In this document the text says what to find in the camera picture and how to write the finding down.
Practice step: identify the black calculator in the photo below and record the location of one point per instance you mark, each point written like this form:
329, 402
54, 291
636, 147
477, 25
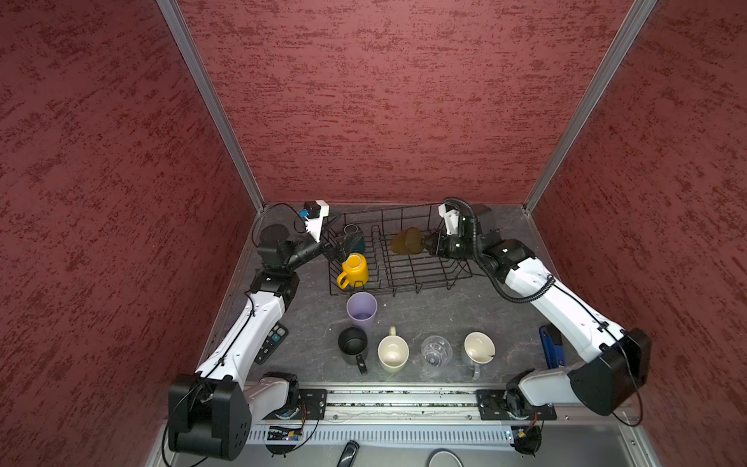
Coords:
276, 336

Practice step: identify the yellow mug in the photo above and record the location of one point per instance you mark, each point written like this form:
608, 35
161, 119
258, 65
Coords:
355, 272

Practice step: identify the black wire dish rack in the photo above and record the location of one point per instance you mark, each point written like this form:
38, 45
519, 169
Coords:
391, 273

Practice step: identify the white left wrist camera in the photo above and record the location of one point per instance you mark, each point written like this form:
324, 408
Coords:
313, 215

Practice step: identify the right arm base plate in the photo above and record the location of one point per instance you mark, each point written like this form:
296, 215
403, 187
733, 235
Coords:
493, 404

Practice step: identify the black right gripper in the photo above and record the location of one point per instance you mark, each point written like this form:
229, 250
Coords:
439, 247

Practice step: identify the aluminium corner post left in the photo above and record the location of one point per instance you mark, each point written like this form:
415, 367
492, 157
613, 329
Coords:
191, 56

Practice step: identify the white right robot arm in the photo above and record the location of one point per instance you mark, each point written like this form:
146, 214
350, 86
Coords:
615, 362

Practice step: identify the aluminium corner post right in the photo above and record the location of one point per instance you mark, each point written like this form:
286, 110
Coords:
635, 19

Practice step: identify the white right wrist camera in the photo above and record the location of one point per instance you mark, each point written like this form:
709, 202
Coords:
452, 219

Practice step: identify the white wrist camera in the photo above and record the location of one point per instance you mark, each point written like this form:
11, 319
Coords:
452, 219
313, 215

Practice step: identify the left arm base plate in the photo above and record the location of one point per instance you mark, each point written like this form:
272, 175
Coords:
303, 404

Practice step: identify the olive glass cup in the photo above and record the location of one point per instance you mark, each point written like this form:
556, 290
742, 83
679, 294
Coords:
408, 242

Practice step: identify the teal green cup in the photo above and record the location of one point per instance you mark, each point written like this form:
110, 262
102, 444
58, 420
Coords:
354, 239

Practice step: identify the black mug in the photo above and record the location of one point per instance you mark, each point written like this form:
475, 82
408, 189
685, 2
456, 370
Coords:
353, 343

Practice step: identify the lilac plastic cup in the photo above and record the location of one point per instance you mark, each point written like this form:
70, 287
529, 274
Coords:
362, 308

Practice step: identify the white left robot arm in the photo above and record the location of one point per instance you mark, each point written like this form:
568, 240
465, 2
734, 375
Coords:
210, 413

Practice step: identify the white mug grey handle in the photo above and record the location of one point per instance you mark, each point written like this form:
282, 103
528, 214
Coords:
477, 351

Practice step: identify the black remote handset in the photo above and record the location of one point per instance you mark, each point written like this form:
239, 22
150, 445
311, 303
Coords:
348, 455

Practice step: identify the aluminium corner post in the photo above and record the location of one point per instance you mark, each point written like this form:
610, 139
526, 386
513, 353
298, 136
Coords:
191, 56
635, 19

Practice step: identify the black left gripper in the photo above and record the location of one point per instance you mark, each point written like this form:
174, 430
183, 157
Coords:
333, 253

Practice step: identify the clear glass cup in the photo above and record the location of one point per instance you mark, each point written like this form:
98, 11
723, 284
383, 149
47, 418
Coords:
436, 352

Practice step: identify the cream mug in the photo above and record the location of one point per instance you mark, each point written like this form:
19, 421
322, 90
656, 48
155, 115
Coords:
393, 352

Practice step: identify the grey round object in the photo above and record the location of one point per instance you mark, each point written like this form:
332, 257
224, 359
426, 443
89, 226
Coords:
444, 458

